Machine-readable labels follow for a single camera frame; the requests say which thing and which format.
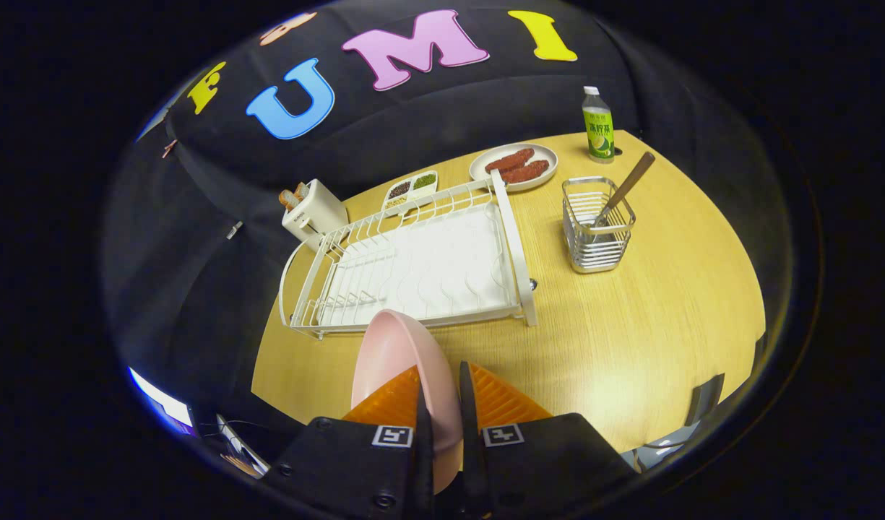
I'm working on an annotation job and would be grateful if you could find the white wire dish rack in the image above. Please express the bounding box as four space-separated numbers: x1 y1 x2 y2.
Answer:
278 170 539 340

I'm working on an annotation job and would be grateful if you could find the white toaster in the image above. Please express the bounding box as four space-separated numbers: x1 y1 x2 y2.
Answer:
281 178 349 252

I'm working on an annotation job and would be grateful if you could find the wooden handle spoon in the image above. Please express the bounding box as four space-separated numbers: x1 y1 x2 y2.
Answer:
594 152 657 228

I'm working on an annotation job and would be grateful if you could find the white divided seasoning dish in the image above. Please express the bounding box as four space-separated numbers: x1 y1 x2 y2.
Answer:
381 170 439 215

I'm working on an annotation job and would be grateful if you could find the dark chair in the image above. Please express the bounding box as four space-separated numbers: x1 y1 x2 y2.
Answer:
684 373 726 427

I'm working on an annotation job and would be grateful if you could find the black backdrop cloth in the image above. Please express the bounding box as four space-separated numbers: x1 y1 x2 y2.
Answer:
103 0 775 427

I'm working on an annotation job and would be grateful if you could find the pink plate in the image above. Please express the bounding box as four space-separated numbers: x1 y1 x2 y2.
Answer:
350 309 465 495

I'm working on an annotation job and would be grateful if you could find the glowing screen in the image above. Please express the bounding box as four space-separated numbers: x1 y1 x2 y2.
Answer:
128 367 197 438

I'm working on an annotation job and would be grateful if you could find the metal wire basket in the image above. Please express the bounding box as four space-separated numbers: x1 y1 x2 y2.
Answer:
562 176 637 274

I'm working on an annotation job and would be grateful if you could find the round white plate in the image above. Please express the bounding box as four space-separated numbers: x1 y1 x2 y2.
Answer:
469 142 559 193

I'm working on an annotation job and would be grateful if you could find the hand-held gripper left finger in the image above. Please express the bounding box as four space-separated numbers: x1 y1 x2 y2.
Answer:
269 365 436 517

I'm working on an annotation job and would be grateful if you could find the green label drink bottle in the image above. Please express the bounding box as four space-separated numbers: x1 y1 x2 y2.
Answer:
582 86 616 163

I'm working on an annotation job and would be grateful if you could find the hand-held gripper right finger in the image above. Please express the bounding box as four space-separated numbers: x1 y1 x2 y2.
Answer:
458 361 639 517

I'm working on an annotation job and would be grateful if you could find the brown sausage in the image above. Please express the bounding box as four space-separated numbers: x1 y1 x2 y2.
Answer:
485 148 536 173
500 160 551 183

